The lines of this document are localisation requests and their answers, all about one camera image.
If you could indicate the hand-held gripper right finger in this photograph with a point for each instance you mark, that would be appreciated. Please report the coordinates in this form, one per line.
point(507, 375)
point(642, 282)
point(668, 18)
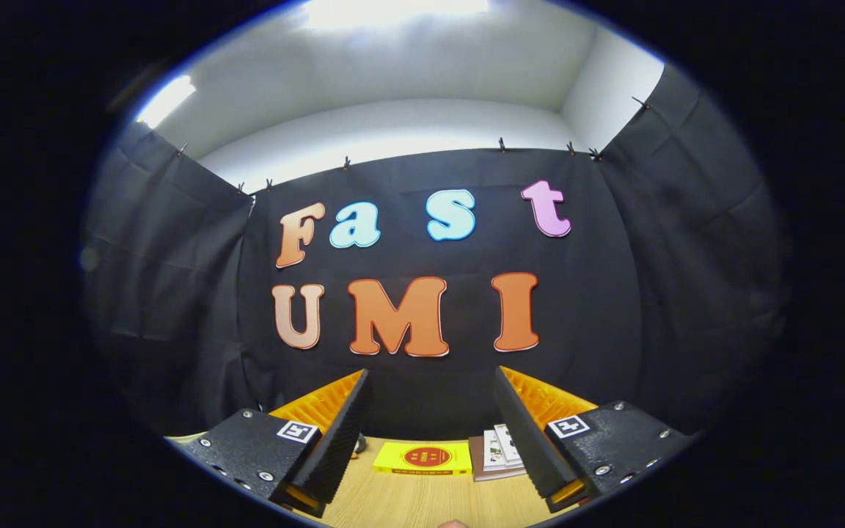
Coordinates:
point(529, 440)

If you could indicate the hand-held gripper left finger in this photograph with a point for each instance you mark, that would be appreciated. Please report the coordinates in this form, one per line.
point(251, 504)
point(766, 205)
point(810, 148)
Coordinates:
point(338, 440)

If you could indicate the ceiling light panel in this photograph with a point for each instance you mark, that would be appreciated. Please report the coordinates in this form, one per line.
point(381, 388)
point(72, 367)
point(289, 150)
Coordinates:
point(167, 99)
point(393, 11)

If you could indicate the yellow book with red label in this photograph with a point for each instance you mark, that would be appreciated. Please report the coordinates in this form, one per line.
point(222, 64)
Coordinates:
point(422, 458)

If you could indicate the white illustrated cover book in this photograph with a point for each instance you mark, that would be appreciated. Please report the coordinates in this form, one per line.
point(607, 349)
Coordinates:
point(490, 451)
point(505, 446)

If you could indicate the row of small black clips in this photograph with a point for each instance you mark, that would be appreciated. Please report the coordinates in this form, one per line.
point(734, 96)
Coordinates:
point(501, 144)

